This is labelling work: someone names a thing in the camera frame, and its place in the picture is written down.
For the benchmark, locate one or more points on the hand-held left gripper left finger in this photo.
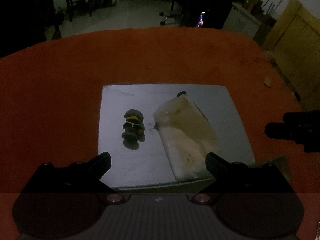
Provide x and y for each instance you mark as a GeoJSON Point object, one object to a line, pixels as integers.
{"type": "Point", "coordinates": [101, 162]}

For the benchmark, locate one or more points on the white low cabinet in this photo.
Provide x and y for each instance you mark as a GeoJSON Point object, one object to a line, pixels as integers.
{"type": "Point", "coordinates": [242, 21]}

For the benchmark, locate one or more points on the dark tall cabinet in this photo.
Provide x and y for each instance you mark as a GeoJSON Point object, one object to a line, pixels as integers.
{"type": "Point", "coordinates": [22, 12]}

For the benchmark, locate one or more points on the orange cloth covered desktop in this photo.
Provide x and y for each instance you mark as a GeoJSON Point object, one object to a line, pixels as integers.
{"type": "Point", "coordinates": [175, 60]}

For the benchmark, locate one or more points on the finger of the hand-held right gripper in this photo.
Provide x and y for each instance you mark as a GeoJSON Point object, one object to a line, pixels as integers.
{"type": "Point", "coordinates": [285, 131]}
{"type": "Point", "coordinates": [300, 117]}

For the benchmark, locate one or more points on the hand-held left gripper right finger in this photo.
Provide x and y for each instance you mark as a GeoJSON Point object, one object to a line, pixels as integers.
{"type": "Point", "coordinates": [215, 163]}

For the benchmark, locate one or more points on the small yellow block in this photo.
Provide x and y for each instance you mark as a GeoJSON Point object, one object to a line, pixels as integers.
{"type": "Point", "coordinates": [268, 81]}

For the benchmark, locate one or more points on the yellow wooden cabinet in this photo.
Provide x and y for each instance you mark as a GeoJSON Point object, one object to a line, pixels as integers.
{"type": "Point", "coordinates": [295, 45]}

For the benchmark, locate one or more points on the office chair wheeled base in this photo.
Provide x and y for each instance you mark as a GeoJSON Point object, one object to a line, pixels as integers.
{"type": "Point", "coordinates": [170, 12]}

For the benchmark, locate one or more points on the small dark toy figure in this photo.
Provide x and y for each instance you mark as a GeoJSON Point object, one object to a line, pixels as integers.
{"type": "Point", "coordinates": [132, 125]}

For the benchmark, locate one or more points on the dark computer case with lights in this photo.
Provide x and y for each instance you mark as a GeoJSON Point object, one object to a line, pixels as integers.
{"type": "Point", "coordinates": [210, 5]}

